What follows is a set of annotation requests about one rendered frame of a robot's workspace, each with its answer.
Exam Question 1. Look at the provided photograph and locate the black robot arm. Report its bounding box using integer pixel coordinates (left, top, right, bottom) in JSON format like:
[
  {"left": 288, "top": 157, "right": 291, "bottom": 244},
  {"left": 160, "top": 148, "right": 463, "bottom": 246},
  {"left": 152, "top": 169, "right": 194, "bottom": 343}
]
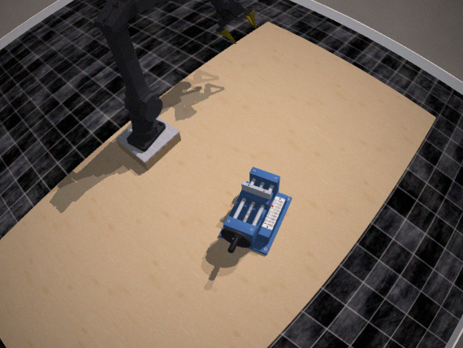
[{"left": 94, "top": 0, "right": 246, "bottom": 151}]

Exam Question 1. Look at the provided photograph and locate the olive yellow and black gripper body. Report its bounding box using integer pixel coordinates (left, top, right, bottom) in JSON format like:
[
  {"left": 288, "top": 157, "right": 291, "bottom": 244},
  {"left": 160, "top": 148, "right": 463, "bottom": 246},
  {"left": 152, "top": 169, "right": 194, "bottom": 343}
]
[{"left": 215, "top": 0, "right": 253, "bottom": 33}]

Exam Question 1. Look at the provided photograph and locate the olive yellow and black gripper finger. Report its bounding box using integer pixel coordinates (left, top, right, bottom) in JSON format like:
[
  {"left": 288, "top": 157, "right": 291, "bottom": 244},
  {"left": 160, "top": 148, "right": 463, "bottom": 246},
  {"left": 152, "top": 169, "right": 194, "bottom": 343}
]
[
  {"left": 245, "top": 11, "right": 257, "bottom": 28},
  {"left": 217, "top": 29, "right": 236, "bottom": 44}
]

